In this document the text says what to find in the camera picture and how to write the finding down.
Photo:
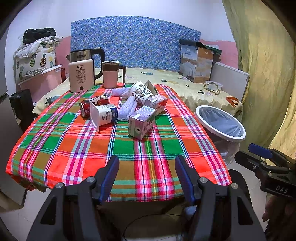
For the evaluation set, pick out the yellow bed sheet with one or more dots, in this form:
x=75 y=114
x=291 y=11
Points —
x=192 y=94

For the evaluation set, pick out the purple milk carton front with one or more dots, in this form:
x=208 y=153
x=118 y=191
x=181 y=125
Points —
x=141 y=121

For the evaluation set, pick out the white yogurt cup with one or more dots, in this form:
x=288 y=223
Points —
x=102 y=115

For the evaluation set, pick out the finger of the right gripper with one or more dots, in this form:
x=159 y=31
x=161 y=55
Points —
x=260 y=151

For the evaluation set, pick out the white panel board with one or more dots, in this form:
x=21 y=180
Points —
x=233 y=81

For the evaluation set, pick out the clear container with strap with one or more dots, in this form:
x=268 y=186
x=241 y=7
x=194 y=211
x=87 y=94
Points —
x=213 y=87

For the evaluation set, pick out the bedding product box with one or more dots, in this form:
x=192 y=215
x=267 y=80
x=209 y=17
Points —
x=197 y=60

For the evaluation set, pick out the black suitcase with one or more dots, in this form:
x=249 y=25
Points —
x=22 y=104

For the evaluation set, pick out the purple milk carton back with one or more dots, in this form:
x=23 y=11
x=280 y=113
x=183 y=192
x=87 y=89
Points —
x=157 y=102

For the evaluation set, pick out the black bag on bundle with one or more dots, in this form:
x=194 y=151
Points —
x=31 y=35

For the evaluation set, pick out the pink storage box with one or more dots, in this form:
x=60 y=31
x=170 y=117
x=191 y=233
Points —
x=42 y=83

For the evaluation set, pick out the right hand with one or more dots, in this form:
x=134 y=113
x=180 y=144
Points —
x=280 y=214

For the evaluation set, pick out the yellow green curtain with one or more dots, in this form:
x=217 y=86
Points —
x=267 y=53

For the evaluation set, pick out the patterned paper cup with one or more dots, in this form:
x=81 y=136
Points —
x=141 y=91

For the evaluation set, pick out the pink brown mug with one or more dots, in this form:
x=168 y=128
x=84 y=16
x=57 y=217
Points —
x=110 y=71

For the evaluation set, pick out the plaid tablecloth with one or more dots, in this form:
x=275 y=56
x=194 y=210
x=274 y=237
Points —
x=61 y=146

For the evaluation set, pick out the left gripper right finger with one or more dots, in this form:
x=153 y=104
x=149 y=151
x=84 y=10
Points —
x=188 y=178

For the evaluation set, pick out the electric kettle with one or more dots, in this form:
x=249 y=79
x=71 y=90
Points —
x=81 y=69

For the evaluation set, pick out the purple milk carton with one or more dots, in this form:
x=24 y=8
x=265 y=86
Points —
x=157 y=102
x=141 y=121

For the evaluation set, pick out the white trash bin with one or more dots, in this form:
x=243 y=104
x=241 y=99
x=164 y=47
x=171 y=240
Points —
x=225 y=131

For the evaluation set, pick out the blue floral headboard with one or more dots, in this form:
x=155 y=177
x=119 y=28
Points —
x=134 y=41

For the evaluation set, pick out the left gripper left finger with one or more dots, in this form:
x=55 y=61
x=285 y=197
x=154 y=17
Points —
x=105 y=178

